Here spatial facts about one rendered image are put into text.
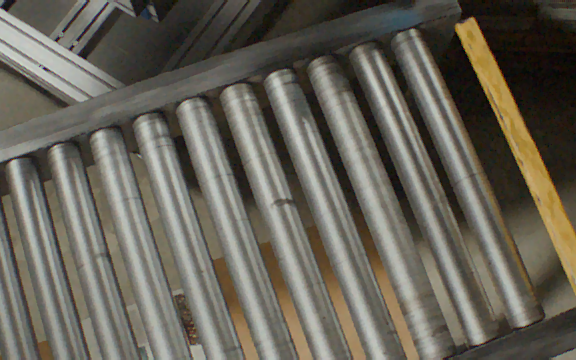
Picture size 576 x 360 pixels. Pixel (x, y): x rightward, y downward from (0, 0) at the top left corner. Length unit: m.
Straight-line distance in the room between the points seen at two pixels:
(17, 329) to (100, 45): 0.94
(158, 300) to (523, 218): 1.13
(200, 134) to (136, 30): 0.80
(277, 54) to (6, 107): 1.11
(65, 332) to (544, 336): 0.62
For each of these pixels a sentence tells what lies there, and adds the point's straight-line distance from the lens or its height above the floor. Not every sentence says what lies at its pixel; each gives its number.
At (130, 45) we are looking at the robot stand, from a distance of 1.83.
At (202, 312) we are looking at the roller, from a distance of 1.02.
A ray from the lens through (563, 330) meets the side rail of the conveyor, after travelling 1.06.
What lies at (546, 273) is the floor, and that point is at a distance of 1.92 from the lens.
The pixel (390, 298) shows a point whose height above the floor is 0.00.
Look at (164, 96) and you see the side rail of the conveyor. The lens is 1.11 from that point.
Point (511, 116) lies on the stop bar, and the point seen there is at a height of 0.82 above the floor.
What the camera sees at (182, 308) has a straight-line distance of 1.83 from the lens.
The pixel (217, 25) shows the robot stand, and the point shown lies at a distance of 1.80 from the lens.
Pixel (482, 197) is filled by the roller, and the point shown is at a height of 0.80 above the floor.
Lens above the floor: 1.80
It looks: 72 degrees down
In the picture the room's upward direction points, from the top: 1 degrees counter-clockwise
